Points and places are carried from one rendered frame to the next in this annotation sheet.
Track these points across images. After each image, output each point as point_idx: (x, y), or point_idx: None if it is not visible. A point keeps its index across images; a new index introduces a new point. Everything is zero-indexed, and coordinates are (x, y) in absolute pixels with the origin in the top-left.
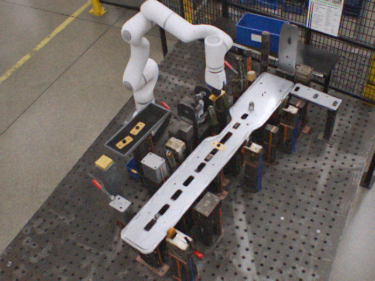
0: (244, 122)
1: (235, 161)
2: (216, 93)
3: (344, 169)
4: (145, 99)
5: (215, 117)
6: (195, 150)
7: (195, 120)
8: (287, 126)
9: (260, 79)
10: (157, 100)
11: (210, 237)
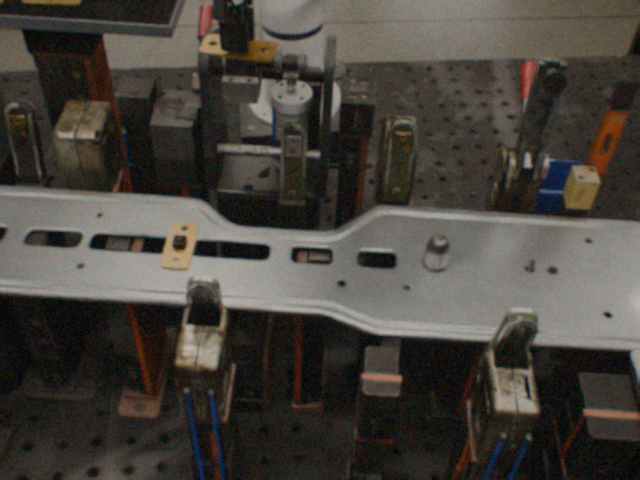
0: (343, 269)
1: (234, 359)
2: (219, 28)
3: None
4: (269, 19)
5: (301, 183)
6: (127, 195)
7: (206, 117)
8: (472, 436)
9: (607, 230)
10: (401, 110)
11: None
